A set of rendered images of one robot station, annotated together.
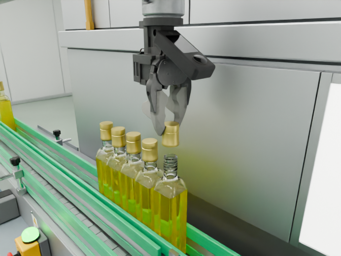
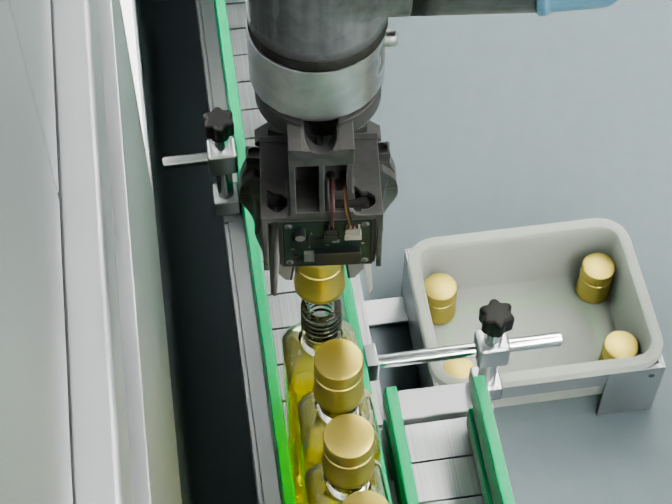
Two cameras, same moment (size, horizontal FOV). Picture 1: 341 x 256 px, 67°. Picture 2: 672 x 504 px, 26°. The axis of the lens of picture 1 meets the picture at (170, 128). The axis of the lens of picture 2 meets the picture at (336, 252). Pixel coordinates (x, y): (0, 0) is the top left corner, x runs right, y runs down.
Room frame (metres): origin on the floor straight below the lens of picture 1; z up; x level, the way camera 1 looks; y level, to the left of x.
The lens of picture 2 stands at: (0.92, 0.36, 2.01)
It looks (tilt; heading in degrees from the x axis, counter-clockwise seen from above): 55 degrees down; 218
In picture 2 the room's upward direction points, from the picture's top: straight up
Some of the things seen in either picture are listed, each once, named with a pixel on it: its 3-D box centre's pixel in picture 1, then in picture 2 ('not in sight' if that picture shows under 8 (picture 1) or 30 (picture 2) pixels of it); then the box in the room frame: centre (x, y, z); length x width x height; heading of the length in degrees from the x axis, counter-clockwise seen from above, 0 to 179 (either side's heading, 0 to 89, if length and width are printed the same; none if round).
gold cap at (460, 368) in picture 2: not in sight; (457, 382); (0.29, 0.02, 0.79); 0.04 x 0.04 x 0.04
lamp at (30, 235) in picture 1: (30, 234); not in sight; (0.60, 0.40, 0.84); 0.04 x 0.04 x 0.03
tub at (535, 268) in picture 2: not in sight; (528, 323); (0.20, 0.03, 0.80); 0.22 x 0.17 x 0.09; 136
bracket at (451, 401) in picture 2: not in sight; (435, 416); (0.36, 0.04, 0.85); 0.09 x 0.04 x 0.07; 136
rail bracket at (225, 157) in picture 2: not in sight; (200, 166); (0.33, -0.27, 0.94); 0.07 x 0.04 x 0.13; 136
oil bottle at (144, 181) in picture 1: (151, 209); (338, 475); (0.52, 0.04, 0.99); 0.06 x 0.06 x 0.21; 45
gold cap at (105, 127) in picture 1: (106, 130); not in sight; (0.64, 0.17, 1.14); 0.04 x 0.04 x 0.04
